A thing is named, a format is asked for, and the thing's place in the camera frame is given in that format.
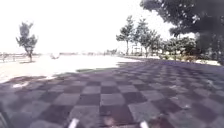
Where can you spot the row of trees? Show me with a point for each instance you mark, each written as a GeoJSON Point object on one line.
{"type": "Point", "coordinates": [145, 36]}

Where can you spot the railing fence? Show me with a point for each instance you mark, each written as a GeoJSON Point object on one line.
{"type": "Point", "coordinates": [10, 57]}

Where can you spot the large dark tree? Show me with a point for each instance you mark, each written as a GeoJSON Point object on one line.
{"type": "Point", "coordinates": [206, 23]}

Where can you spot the small lone tree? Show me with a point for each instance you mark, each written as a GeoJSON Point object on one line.
{"type": "Point", "coordinates": [27, 41]}

